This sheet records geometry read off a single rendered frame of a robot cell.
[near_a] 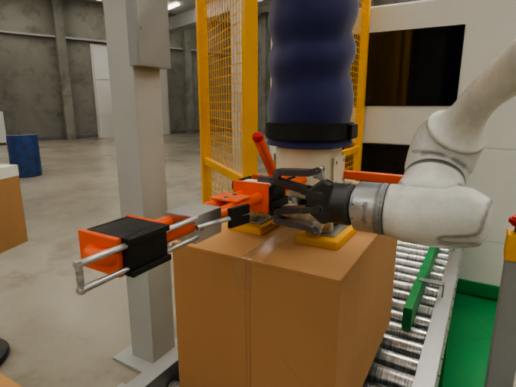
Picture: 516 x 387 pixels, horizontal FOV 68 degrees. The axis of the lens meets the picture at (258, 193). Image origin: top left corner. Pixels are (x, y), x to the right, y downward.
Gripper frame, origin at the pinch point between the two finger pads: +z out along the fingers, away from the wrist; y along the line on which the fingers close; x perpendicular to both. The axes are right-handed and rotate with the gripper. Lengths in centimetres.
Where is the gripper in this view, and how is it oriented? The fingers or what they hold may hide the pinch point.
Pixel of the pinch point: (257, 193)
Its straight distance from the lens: 79.7
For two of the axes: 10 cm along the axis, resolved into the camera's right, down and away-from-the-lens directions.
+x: 5.1, -1.9, 8.4
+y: 0.1, 9.8, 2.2
